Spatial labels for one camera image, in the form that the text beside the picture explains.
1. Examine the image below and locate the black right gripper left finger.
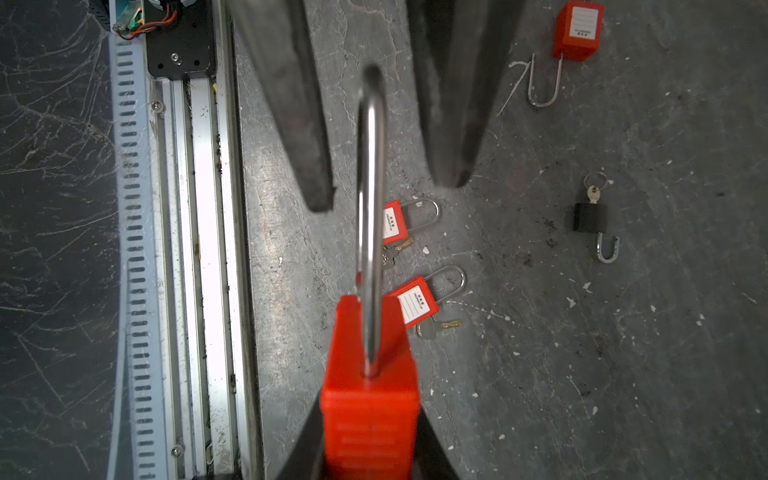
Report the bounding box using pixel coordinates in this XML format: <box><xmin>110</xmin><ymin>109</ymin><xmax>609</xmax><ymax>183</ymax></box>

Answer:
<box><xmin>227</xmin><ymin>1</ymin><xmax>335</xmax><ymax>213</ymax></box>

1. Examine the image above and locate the metal base rail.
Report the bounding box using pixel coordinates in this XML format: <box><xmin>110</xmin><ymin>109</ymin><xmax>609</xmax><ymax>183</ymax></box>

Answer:
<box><xmin>98</xmin><ymin>1</ymin><xmax>265</xmax><ymax>479</ymax></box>

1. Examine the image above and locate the red safety padlock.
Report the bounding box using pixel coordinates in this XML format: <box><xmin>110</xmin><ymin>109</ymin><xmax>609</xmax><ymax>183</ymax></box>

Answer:
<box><xmin>320</xmin><ymin>64</ymin><xmax>420</xmax><ymax>479</ymax></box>
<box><xmin>387</xmin><ymin>264</ymin><xmax>467</xmax><ymax>330</ymax></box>
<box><xmin>382</xmin><ymin>197</ymin><xmax>441</xmax><ymax>267</ymax></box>
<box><xmin>527</xmin><ymin>1</ymin><xmax>605</xmax><ymax>109</ymax></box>

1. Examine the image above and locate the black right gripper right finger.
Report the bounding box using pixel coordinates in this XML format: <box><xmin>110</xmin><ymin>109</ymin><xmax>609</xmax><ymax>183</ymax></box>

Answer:
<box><xmin>406</xmin><ymin>0</ymin><xmax>525</xmax><ymax>188</ymax></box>

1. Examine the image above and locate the small black padlock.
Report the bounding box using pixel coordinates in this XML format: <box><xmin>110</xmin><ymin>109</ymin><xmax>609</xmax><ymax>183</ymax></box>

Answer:
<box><xmin>573</xmin><ymin>171</ymin><xmax>621</xmax><ymax>265</ymax></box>

